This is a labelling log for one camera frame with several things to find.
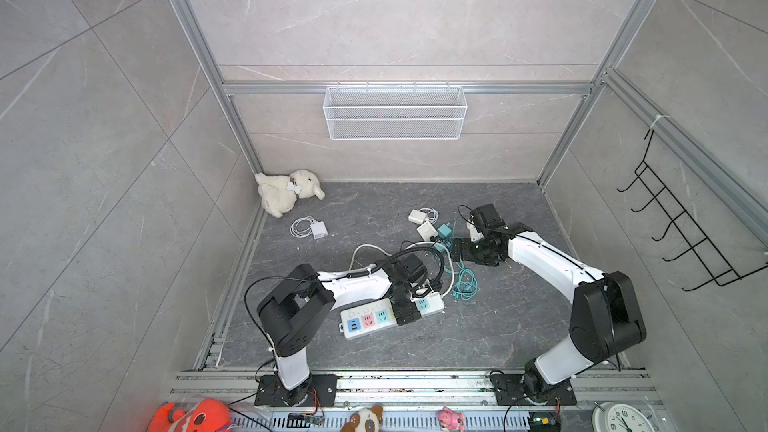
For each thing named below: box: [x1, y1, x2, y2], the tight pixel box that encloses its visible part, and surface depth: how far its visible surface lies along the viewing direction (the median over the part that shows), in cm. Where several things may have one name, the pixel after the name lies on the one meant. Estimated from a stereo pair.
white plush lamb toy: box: [255, 169, 326, 219], surface depth 109 cm
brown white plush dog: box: [340, 404, 384, 432], surface depth 69 cm
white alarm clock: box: [592, 401, 655, 432], surface depth 68 cm
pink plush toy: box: [438, 406, 465, 432], surface depth 69 cm
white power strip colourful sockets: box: [339, 292, 445, 340], surface depth 85 cm
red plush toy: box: [147, 398, 232, 432], surface depth 67 cm
